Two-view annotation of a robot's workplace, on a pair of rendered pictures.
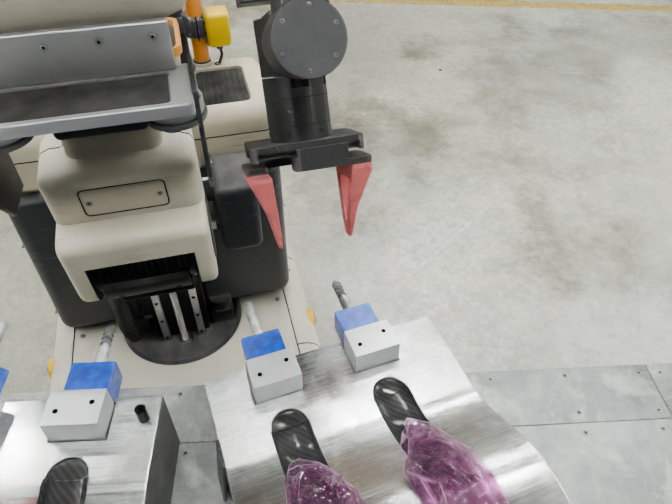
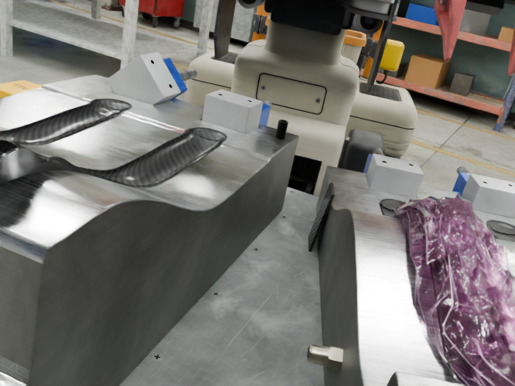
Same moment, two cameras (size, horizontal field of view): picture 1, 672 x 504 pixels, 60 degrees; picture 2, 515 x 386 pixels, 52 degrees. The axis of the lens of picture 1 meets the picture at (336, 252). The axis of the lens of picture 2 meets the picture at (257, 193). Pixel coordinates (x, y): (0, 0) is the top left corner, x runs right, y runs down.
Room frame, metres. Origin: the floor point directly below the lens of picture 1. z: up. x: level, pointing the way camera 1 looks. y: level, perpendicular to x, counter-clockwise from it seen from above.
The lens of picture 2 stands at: (-0.20, 0.01, 1.05)
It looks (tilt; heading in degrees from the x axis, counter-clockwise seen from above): 24 degrees down; 20
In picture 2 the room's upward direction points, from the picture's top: 12 degrees clockwise
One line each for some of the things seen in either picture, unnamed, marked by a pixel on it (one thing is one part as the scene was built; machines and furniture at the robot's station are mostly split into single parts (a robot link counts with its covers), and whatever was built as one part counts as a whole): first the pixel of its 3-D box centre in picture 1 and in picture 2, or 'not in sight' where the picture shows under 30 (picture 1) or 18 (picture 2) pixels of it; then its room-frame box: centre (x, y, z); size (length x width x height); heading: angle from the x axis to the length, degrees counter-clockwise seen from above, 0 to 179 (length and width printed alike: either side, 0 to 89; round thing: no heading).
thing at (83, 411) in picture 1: (95, 378); (248, 114); (0.33, 0.23, 0.89); 0.13 x 0.05 x 0.05; 3
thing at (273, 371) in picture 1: (263, 347); (384, 170); (0.39, 0.08, 0.86); 0.13 x 0.05 x 0.05; 20
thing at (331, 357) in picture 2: not in sight; (324, 355); (0.06, 0.04, 0.84); 0.02 x 0.01 x 0.02; 110
